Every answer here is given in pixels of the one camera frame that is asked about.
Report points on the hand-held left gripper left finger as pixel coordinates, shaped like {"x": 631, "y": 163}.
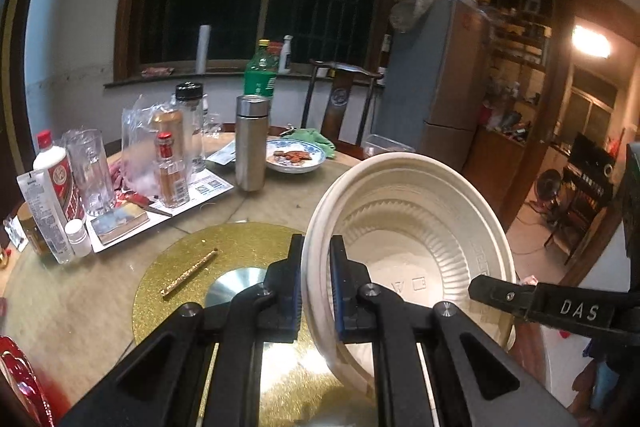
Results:
{"x": 290, "y": 307}

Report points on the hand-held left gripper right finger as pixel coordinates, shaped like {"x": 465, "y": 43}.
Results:
{"x": 340, "y": 302}

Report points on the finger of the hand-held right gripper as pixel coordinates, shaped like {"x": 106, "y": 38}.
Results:
{"x": 500, "y": 297}

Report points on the large beige ribbed plastic bowl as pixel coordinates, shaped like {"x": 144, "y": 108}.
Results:
{"x": 415, "y": 232}

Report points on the silver turntable centre disc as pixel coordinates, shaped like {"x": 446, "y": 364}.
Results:
{"x": 230, "y": 287}

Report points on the black equipment rack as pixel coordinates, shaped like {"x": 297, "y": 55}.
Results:
{"x": 585, "y": 177}

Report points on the floor fan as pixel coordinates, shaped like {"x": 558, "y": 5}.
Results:
{"x": 547, "y": 184}

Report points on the gold glitter stick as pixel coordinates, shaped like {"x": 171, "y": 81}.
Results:
{"x": 190, "y": 273}

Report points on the gold glitter turntable mat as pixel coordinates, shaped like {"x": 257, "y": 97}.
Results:
{"x": 150, "y": 307}

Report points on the blue patterned white plate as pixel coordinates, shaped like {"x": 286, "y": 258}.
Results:
{"x": 317, "y": 160}

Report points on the large printed paper sheet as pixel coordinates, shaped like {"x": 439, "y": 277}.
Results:
{"x": 210, "y": 187}

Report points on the reddish cooked food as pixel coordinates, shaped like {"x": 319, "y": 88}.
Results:
{"x": 292, "y": 157}

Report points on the clear plastic food container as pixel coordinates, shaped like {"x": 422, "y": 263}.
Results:
{"x": 382, "y": 144}

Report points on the stainless steel thermos flask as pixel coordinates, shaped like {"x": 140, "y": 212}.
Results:
{"x": 251, "y": 147}

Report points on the small printed paper packet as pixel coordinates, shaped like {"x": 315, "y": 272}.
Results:
{"x": 222, "y": 154}

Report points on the green cloth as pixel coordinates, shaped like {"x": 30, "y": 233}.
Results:
{"x": 312, "y": 137}

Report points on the small red-capped liquor bottle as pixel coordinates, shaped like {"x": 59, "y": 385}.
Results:
{"x": 172, "y": 182}

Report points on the worn hardcover book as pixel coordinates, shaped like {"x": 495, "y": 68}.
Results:
{"x": 120, "y": 222}

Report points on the red snack wrappers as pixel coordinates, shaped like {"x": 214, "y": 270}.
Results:
{"x": 131, "y": 197}

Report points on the glowing lamp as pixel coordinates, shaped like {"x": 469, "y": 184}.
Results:
{"x": 591, "y": 42}

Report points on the small clear glass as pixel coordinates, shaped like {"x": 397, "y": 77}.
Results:
{"x": 214, "y": 127}

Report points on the dark wooden chair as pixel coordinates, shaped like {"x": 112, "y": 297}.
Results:
{"x": 345, "y": 97}

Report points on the clear plastic bag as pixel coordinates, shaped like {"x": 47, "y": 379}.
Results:
{"x": 137, "y": 157}

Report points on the gold drink can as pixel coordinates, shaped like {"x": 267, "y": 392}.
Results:
{"x": 169, "y": 123}

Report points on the small white pill bottle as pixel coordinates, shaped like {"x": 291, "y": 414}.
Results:
{"x": 78, "y": 239}

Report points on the black-lidded glass bottle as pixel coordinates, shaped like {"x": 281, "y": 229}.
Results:
{"x": 190, "y": 107}

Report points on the green plastic soda bottle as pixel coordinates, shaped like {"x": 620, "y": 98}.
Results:
{"x": 260, "y": 79}

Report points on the cluttered wooden shelf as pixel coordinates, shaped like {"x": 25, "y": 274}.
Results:
{"x": 520, "y": 32}

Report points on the grey refrigerator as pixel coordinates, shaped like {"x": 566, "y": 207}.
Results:
{"x": 435, "y": 72}

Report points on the clear glass beer mug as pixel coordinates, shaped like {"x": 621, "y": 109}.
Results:
{"x": 92, "y": 177}

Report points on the white plastic bottle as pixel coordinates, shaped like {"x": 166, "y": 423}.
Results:
{"x": 285, "y": 57}

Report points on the white printed pouch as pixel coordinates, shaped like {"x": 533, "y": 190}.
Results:
{"x": 42, "y": 217}

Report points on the brown jar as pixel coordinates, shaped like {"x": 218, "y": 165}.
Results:
{"x": 32, "y": 237}

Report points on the flat red packet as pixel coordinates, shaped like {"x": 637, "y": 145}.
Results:
{"x": 157, "y": 72}

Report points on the white paper roll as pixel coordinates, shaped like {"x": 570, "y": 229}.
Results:
{"x": 202, "y": 49}

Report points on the white red-labelled liquor bottle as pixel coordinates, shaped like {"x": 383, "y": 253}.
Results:
{"x": 55, "y": 167}

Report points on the red glossy packet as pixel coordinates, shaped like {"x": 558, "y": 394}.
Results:
{"x": 15, "y": 372}

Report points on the small printed card packet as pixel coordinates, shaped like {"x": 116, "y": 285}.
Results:
{"x": 14, "y": 232}

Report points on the grey cloth bundle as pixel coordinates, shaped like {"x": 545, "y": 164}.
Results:
{"x": 407, "y": 12}

